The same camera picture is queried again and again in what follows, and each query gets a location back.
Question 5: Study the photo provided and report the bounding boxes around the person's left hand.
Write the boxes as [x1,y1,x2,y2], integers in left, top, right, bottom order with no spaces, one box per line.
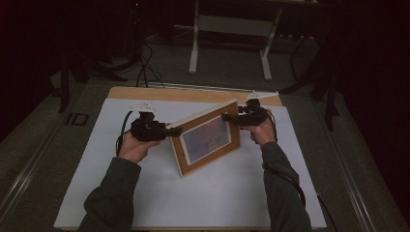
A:
[117,130,162,164]

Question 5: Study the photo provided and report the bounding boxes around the black floor cables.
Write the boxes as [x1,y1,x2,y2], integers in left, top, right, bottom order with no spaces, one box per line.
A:
[134,41,167,89]

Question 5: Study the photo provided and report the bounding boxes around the white table mat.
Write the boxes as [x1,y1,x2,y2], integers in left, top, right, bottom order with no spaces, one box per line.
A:
[53,98,327,231]

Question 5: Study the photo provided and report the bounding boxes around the person's right hand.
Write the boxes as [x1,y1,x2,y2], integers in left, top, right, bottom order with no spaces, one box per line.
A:
[239,108,278,149]

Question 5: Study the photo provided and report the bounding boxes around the white metal table frame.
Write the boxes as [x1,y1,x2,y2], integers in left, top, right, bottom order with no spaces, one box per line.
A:
[188,0,285,82]

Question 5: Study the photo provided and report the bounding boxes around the black metal stand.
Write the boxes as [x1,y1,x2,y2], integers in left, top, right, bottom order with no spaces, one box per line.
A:
[57,52,129,114]
[276,32,341,132]

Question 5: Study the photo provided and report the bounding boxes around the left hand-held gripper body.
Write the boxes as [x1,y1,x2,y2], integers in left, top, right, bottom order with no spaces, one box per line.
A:
[127,101,166,143]

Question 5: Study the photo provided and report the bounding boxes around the metal floor rail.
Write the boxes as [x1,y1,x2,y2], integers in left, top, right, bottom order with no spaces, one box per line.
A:
[316,101,377,232]
[140,80,276,95]
[0,122,63,220]

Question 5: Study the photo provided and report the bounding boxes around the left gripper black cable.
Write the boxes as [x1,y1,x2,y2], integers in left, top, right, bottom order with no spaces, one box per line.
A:
[115,109,135,158]

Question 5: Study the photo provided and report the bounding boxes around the wooden picture frame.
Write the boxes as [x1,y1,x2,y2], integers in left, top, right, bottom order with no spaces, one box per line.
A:
[165,98,243,179]

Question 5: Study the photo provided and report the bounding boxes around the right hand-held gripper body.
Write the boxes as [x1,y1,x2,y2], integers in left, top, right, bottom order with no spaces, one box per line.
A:
[237,90,280,128]

